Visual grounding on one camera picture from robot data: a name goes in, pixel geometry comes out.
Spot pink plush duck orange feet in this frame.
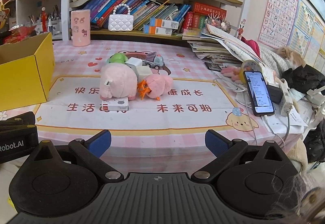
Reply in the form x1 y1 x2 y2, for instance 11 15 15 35
137 74 174 101

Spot white box orange blue end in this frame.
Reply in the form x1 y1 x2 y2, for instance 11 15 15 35
150 18 179 29
143 24 173 36

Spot magenta cloth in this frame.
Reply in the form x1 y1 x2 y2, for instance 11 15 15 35
241 37 261 58

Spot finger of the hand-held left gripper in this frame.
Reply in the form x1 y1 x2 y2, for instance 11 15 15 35
0 111 36 134

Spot white charger plug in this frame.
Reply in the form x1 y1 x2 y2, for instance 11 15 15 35
126 58 145 70

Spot black power adapter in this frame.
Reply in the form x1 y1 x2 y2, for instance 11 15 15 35
268 84 283 104

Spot white power strip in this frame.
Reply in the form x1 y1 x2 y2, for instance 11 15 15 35
275 79 294 117

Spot pink flower ornament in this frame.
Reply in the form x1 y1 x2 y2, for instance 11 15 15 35
206 9 232 33

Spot stack of books and papers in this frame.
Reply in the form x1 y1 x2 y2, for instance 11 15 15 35
182 23 263 67

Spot pink alphabet poster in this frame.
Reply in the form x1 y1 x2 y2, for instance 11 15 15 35
258 0 300 50

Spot grey toy truck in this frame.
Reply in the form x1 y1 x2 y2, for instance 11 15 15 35
144 52 165 70

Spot yellow chart poster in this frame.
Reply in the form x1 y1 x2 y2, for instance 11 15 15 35
288 0 325 70

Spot small white box red label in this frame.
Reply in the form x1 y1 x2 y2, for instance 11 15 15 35
101 97 129 113

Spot red dictionary box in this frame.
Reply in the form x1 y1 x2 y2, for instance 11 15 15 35
192 2 227 20

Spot red books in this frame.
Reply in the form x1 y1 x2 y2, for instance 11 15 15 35
181 11 209 32

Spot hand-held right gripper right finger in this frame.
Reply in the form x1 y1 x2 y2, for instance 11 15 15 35
191 129 290 181

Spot grey blanket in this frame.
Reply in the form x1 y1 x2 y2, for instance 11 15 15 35
260 49 288 80

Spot fur trim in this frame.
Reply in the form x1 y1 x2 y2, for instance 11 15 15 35
265 171 325 224

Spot smartphone with lit screen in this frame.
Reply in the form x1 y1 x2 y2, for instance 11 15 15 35
243 70 275 117

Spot green toy figure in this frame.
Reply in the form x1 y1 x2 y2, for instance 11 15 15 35
106 53 128 65

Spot black jacket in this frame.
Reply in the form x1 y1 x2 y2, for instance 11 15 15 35
281 64 325 94

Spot white cable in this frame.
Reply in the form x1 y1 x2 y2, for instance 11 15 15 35
213 77 290 148

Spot desk pen cups with pens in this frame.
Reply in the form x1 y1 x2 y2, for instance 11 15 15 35
28 7 62 36

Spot pink hand toy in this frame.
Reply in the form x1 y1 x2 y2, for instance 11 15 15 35
220 65 245 82

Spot pink cylinder container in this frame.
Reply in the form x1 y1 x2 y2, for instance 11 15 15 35
70 9 91 47

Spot large pink plush toy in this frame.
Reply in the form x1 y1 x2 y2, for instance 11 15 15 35
99 64 139 100

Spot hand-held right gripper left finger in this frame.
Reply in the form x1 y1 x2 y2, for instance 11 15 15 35
30 129 124 181

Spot pink printed tablecloth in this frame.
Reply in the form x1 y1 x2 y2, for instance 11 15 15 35
0 40 306 163

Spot yellow tape roll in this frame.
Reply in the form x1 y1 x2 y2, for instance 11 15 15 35
240 59 263 79

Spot white cube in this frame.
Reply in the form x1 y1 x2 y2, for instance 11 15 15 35
134 65 152 83

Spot row of colourful books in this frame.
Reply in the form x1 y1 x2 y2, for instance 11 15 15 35
82 0 192 32

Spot red shiny bag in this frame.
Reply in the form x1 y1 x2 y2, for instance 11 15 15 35
2 26 39 45

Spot yellow cardboard box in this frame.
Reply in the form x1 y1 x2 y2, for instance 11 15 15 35
0 32 56 112

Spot orange and white cat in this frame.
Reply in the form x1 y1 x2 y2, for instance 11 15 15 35
277 46 307 67

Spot black phone lying flat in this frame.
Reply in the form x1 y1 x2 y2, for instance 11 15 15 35
204 61 223 72

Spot white quilted handbag pearl handle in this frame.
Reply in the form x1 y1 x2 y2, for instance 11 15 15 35
108 3 134 32

